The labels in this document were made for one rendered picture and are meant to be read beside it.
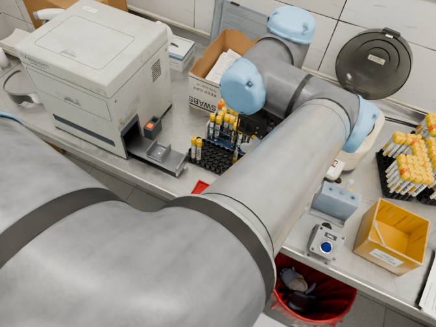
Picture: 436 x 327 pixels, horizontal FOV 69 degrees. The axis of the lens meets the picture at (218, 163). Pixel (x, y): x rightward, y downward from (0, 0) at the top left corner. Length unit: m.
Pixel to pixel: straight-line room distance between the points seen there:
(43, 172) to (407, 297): 0.91
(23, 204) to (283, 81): 0.37
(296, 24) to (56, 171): 0.43
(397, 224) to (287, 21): 0.67
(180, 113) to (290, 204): 0.89
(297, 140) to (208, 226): 0.16
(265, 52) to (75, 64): 0.50
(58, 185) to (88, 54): 0.71
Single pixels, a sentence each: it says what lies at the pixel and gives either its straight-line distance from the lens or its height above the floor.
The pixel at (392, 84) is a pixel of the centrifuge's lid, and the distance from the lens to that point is 1.18.
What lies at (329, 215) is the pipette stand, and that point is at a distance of 0.97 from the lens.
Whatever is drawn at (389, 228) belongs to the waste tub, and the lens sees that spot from 1.04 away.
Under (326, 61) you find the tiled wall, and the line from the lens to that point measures 1.27.
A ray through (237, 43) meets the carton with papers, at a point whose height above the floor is 0.98.
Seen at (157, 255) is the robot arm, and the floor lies 1.53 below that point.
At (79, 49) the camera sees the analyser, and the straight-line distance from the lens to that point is 0.90.
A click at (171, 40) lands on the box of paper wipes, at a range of 1.30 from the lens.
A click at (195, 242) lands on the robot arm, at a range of 0.18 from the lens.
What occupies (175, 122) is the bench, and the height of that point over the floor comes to 0.88.
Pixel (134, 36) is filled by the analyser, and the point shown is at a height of 1.18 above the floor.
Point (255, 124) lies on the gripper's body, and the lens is 0.68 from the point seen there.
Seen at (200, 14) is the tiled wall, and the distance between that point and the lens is 1.36.
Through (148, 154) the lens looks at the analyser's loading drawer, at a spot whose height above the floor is 0.93.
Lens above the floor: 1.69
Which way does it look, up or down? 55 degrees down
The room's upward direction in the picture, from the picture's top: 7 degrees clockwise
